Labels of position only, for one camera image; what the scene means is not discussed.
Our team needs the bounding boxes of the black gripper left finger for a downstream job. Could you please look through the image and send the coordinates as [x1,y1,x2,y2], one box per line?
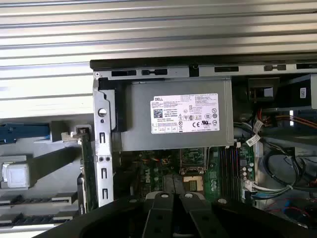
[37,192,174,238]

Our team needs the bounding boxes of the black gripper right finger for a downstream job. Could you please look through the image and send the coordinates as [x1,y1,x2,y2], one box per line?
[179,192,317,238]

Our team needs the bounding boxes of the black RAM slot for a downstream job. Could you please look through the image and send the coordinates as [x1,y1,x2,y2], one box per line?
[234,146,240,201]
[219,146,225,200]
[229,146,235,201]
[224,146,230,200]

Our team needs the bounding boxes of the CPU socket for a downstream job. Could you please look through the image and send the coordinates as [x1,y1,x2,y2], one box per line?
[182,175,204,193]

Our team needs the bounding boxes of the green motherboard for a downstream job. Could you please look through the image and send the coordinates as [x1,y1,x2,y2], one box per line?
[118,146,256,203]

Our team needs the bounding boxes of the metal socket cover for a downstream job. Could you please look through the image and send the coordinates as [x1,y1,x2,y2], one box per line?
[179,148,208,176]

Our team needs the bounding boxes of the graphics card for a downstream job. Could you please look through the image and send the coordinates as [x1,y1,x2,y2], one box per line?
[74,125,99,215]

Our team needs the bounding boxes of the black open PC case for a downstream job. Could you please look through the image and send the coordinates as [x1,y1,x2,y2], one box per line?
[89,59,317,230]

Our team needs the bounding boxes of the grey power supply unit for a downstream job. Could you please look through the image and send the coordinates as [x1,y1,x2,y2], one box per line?
[112,79,235,152]

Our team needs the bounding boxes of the silver CPU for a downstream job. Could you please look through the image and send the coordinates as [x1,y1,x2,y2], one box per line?
[1,162,31,190]

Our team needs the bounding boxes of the grey parts rack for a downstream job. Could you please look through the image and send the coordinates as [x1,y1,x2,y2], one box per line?
[0,116,100,235]

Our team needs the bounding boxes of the metal drive cage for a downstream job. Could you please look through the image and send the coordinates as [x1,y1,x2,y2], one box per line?
[247,74,317,110]

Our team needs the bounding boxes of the hard disk in blue carrier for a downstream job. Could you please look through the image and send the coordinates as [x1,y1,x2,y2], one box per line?
[0,122,54,144]

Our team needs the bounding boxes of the blue data wire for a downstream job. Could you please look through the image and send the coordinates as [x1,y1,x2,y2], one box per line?
[250,192,275,199]

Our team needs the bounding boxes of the black cable bundle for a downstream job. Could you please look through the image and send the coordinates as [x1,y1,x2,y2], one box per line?
[262,148,317,191]

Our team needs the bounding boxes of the orange yellow power wires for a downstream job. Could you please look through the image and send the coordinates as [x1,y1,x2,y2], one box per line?
[257,108,317,129]

